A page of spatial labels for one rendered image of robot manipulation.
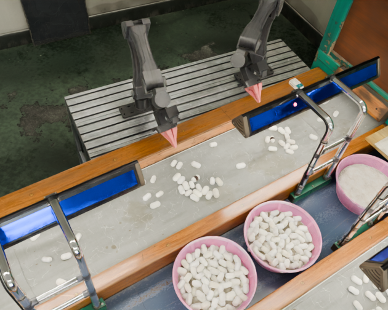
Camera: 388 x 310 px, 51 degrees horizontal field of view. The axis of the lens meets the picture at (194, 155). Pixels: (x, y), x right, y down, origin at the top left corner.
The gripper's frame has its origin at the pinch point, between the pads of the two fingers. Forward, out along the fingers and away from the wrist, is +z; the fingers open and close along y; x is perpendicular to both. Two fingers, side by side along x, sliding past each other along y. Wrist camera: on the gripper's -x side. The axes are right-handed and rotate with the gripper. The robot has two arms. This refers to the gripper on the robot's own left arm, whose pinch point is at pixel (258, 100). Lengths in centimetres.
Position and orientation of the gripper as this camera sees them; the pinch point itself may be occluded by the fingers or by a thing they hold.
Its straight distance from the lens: 167.1
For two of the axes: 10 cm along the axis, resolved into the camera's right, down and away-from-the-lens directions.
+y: 8.4, -3.8, 3.8
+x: -4.0, 0.2, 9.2
